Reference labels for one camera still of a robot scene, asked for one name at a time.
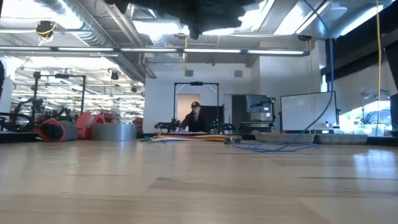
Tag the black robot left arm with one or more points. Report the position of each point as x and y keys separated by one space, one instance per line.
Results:
x=186 y=12

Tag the grey wall speaker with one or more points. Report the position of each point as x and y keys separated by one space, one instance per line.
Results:
x=238 y=73
x=189 y=73

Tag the black robot station frame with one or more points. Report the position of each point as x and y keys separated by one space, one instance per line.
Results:
x=37 y=109

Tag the long ceiling light bar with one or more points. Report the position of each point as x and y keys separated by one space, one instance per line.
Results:
x=155 y=49

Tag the monitor on stand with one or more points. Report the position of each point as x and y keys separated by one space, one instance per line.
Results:
x=258 y=102

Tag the grey cylinder with red rim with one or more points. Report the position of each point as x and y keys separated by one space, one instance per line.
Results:
x=66 y=130

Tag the black security camera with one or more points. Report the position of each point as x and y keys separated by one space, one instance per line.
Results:
x=304 y=37

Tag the grey duct tape roll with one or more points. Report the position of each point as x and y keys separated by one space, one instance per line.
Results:
x=113 y=132

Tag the white board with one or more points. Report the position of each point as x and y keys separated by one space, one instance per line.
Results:
x=308 y=105

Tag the black doorway robot station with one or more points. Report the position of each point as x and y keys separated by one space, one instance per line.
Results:
x=217 y=105

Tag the person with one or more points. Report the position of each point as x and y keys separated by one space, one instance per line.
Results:
x=194 y=119

